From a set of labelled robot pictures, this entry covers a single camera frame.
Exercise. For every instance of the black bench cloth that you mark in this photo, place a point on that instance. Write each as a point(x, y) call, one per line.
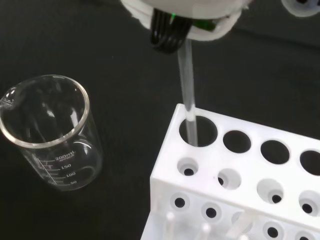
point(262, 75)

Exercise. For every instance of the clear glass beaker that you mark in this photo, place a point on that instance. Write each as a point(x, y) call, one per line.
point(82, 162)

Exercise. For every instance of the white test tube rack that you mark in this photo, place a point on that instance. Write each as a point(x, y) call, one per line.
point(252, 165)

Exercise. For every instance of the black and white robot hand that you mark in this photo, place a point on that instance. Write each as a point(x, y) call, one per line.
point(200, 10)

